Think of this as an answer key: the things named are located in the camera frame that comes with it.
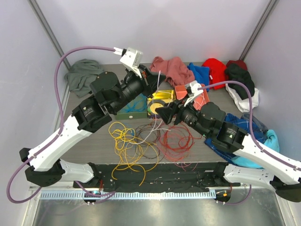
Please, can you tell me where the yellow cable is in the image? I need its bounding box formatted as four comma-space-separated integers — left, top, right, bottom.
108, 121, 162, 188

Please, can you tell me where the orange plastic tray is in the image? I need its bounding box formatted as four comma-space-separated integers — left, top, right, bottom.
175, 84, 210, 110

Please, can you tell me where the red cable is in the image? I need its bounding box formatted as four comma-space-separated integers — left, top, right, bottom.
158, 122, 203, 170

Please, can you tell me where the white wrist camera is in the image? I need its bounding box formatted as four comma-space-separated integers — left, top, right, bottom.
184, 81, 203, 107
113, 47, 143, 78

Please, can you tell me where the grey green cloth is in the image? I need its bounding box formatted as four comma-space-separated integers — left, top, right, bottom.
64, 59, 104, 98

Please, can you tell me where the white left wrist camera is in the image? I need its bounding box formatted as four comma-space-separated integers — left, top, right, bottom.
113, 47, 143, 78

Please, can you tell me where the yellow metal tin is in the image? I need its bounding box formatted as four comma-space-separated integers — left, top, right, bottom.
147, 89, 175, 119

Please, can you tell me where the grey cable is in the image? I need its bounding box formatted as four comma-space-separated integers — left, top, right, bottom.
147, 99, 169, 116

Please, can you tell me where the white cable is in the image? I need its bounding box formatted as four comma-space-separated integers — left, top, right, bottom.
136, 70, 174, 145
192, 93, 209, 111

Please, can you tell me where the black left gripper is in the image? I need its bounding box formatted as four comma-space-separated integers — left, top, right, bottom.
110, 65, 166, 114

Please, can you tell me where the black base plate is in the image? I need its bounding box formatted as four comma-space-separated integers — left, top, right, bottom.
73, 162, 240, 193

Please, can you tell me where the green plastic tray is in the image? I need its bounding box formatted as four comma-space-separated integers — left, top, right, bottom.
115, 94, 147, 120

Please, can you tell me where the white slotted cable duct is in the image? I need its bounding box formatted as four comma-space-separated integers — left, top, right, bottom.
40, 190, 216, 200

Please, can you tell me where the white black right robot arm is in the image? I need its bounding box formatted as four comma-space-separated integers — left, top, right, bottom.
155, 100, 301, 202

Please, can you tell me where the pink cloth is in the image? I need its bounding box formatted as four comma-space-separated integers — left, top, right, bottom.
150, 56, 195, 87

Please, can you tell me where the grey denim cloth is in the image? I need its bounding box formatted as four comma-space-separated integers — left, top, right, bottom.
240, 113, 269, 134

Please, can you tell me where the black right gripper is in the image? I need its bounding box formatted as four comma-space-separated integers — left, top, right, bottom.
155, 94, 211, 138

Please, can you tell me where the blue plaid cloth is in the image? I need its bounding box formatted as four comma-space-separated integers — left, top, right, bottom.
204, 113, 268, 163

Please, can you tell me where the black cloth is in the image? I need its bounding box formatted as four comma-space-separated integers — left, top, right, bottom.
224, 64, 255, 100

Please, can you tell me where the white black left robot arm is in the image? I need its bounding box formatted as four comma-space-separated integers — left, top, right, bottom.
19, 65, 166, 188

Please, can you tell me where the blue cable in green tray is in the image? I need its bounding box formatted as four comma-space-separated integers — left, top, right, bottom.
122, 94, 147, 113

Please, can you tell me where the dark red cloth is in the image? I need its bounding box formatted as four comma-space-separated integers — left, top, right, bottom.
226, 60, 248, 71

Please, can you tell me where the dark brown cable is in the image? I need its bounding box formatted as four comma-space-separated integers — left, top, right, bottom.
135, 122, 163, 161

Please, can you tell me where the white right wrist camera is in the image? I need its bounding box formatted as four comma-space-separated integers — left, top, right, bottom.
184, 81, 203, 107

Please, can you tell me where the light blue cloth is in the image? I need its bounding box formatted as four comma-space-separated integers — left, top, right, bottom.
231, 129, 280, 169

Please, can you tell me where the white cloth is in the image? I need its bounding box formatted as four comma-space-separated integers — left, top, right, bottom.
225, 81, 259, 113

